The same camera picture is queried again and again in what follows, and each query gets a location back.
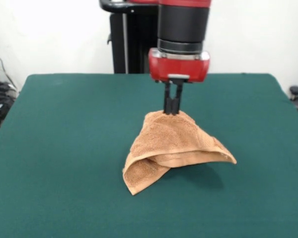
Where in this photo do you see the dark green table cloth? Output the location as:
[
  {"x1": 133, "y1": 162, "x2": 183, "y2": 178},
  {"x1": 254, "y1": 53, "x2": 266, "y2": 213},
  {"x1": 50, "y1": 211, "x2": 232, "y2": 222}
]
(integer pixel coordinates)
[{"x1": 0, "y1": 73, "x2": 298, "y2": 238}]

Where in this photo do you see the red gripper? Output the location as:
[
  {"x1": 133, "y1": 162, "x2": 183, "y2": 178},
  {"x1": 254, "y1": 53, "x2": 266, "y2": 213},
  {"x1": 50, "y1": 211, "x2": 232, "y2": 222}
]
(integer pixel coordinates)
[{"x1": 149, "y1": 48, "x2": 211, "y2": 117}]

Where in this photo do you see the tan terry towel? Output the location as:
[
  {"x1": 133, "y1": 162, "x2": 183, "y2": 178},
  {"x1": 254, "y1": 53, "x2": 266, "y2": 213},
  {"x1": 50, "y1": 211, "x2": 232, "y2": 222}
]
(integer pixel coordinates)
[{"x1": 122, "y1": 111, "x2": 237, "y2": 196}]

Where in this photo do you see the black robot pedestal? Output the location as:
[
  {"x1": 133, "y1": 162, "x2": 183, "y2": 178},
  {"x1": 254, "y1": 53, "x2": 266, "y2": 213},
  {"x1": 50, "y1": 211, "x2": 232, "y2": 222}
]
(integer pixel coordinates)
[{"x1": 99, "y1": 0, "x2": 162, "y2": 74}]

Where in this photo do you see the black equipment pile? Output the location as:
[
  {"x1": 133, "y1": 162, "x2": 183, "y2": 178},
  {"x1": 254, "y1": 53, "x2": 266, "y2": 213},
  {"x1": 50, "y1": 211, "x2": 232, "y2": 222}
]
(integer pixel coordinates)
[{"x1": 0, "y1": 65, "x2": 18, "y2": 131}]

